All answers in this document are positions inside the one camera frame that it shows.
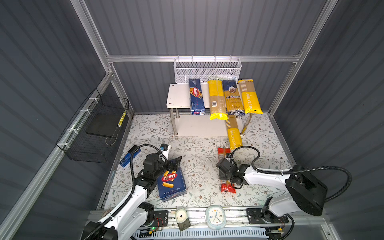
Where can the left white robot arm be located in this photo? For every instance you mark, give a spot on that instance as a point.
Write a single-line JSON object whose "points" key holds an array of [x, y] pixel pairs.
{"points": [[126, 207]]}

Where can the blue stapler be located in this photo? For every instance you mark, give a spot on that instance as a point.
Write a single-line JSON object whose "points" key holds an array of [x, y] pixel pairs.
{"points": [[132, 153]]}

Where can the white analog clock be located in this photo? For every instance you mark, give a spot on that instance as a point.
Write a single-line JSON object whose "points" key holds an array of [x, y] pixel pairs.
{"points": [[216, 217]]}

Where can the blue Ankara spaghetti bag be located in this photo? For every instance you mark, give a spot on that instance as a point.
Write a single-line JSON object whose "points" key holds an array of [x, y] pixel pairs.
{"points": [[233, 100]]}

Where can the aluminium mounting rail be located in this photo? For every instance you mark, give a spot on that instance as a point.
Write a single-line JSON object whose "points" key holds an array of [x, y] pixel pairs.
{"points": [[242, 224]]}

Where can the blue Barilla spaghetti box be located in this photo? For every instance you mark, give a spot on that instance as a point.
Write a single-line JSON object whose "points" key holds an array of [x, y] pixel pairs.
{"points": [[196, 98]]}

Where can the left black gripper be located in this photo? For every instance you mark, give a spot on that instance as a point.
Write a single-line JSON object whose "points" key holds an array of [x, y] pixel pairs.
{"points": [[175, 166]]}

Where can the yellow clear spaghetti bag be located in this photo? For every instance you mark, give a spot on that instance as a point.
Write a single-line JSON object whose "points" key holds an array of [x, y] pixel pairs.
{"points": [[217, 100]]}

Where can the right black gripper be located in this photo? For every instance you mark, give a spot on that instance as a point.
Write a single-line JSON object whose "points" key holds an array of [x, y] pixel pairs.
{"points": [[221, 176]]}

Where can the tape roll dispenser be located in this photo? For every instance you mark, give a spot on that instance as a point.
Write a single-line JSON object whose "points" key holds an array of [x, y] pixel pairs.
{"points": [[182, 219]]}

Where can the black wire mesh basket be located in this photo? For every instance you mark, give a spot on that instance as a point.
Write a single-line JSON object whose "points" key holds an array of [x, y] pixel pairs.
{"points": [[93, 136]]}

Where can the yellow green marker pen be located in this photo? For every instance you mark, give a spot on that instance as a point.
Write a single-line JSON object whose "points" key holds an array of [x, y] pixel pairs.
{"points": [[122, 119]]}

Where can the blue Barilla rigatoni box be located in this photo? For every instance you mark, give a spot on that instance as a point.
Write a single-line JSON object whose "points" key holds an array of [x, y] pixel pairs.
{"points": [[171, 185]]}

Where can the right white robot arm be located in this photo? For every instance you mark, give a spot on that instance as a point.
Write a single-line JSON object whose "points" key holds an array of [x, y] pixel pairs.
{"points": [[303, 192]]}

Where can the red spaghetti bag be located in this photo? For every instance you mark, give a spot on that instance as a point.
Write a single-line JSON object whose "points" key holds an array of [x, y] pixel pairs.
{"points": [[225, 184]]}

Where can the white wire mesh basket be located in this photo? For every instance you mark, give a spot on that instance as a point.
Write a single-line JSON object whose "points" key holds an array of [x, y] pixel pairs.
{"points": [[206, 69]]}

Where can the yellow Pastatime spaghetti bag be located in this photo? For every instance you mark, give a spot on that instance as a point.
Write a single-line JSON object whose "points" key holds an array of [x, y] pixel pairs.
{"points": [[249, 97]]}

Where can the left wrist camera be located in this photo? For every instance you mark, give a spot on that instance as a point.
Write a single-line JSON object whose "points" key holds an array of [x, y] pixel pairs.
{"points": [[165, 150]]}

